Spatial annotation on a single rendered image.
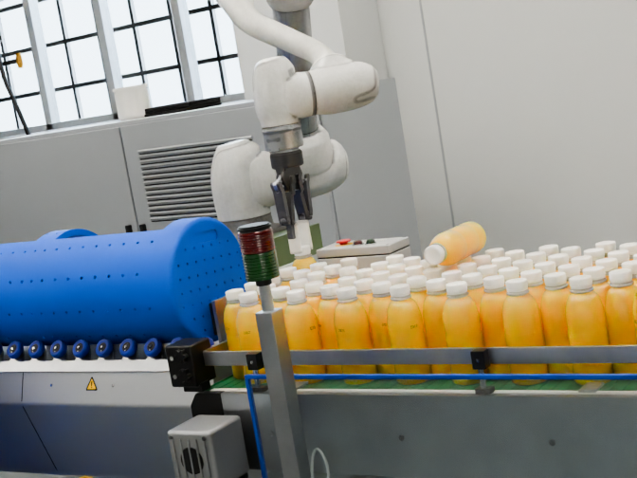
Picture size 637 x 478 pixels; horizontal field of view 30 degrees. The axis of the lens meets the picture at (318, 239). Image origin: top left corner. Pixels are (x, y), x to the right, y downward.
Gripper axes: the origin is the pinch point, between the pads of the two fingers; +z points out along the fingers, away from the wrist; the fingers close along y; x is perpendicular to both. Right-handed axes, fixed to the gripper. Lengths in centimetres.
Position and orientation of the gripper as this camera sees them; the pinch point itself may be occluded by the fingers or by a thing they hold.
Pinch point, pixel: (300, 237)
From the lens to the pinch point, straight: 274.7
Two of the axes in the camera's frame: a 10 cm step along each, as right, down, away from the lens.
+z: 1.6, 9.8, 1.4
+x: 8.4, -0.6, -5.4
